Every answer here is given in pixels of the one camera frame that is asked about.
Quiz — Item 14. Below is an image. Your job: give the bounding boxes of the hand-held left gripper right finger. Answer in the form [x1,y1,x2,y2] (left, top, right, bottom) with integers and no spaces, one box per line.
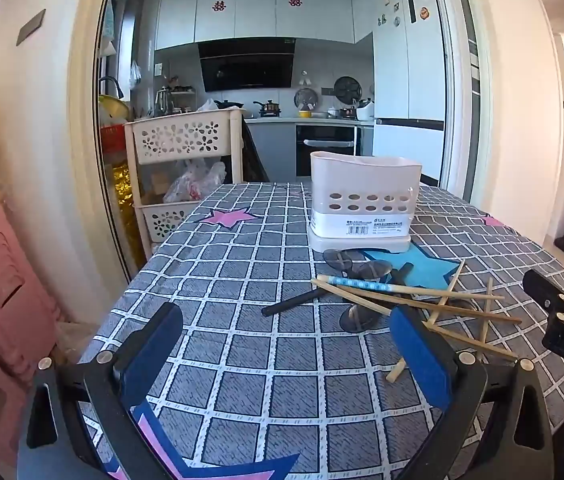
[389,304,556,480]

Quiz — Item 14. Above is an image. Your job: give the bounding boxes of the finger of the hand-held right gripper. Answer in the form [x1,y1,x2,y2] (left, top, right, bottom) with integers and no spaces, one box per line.
[522,268,564,319]

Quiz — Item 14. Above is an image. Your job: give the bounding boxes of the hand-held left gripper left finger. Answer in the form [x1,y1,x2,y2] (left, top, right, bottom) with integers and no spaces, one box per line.
[17,301,185,480]

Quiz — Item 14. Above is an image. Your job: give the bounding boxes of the wooden chopstick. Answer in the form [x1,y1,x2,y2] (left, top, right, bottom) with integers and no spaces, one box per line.
[386,259,467,384]
[311,279,523,323]
[341,294,520,360]
[478,276,494,350]

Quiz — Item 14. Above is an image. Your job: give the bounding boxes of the dark translucent plastic spoon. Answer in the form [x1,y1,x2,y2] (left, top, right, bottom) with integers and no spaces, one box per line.
[261,261,394,317]
[323,248,364,275]
[339,263,414,334]

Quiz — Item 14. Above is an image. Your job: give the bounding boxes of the blue patterned chopstick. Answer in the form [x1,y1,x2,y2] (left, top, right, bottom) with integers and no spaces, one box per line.
[317,275,506,302]

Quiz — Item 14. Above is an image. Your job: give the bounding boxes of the white plastic utensil holder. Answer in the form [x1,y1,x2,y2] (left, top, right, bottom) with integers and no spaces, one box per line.
[307,151,423,254]

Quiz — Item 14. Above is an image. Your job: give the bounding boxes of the grey checked star tablecloth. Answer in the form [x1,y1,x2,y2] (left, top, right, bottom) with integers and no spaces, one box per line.
[77,180,564,480]

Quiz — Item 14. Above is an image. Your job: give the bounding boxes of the gold foil pack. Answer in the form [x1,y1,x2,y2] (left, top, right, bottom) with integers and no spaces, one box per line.
[111,162,147,267]

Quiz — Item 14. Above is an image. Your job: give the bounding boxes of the clear plastic bag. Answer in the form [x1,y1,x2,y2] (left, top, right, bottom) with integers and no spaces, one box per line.
[162,160,227,205]

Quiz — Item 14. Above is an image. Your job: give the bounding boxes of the red plastic container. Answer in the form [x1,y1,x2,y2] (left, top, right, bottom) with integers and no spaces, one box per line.
[99,124,128,154]

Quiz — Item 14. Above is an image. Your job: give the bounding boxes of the white plastic storage cart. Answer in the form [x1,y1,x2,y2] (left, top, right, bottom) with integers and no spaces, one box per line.
[124,108,247,262]

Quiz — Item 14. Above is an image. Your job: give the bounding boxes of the black built-in oven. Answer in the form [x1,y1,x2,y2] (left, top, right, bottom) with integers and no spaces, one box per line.
[295,124,361,177]

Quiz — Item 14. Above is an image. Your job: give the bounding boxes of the yellow basin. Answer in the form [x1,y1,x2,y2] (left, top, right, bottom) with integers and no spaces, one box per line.
[97,94,131,122]

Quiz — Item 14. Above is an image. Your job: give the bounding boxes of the white refrigerator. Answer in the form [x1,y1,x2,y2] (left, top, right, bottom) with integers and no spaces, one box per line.
[371,0,449,184]

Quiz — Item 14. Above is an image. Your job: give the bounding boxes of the curved kitchen faucet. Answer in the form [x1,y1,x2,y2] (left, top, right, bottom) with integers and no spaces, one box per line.
[97,75,124,101]

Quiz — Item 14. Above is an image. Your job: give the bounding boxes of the black range hood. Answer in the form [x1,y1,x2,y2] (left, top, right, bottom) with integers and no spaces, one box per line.
[197,37,297,94]

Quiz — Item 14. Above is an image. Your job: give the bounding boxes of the white upper kitchen cabinets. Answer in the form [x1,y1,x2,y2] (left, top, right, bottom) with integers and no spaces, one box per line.
[154,0,376,51]

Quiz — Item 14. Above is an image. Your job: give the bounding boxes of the round black wall rack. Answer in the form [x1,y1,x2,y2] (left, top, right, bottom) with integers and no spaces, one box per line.
[334,75,363,104]

